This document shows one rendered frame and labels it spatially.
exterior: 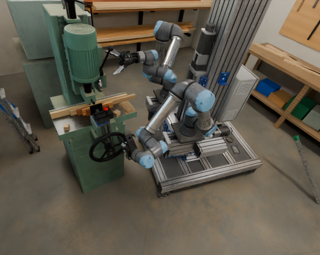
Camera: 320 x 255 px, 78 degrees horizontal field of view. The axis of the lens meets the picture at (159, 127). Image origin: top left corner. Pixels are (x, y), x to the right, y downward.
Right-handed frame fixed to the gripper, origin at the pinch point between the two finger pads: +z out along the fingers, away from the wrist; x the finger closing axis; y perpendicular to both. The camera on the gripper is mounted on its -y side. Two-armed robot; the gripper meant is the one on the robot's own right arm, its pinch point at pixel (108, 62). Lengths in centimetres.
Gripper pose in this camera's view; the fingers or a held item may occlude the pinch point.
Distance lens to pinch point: 137.5
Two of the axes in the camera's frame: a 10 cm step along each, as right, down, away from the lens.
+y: 4.7, -1.0, -8.8
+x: 3.1, 9.5, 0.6
